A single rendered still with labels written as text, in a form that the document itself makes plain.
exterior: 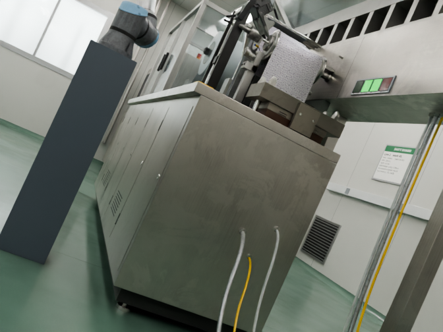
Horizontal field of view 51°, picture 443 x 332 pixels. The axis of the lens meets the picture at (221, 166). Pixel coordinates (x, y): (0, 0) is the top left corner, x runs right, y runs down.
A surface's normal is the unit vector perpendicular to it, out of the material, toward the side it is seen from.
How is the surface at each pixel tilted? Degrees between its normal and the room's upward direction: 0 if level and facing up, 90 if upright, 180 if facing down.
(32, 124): 90
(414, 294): 90
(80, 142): 90
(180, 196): 90
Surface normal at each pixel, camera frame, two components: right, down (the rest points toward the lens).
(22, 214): 0.26, 0.10
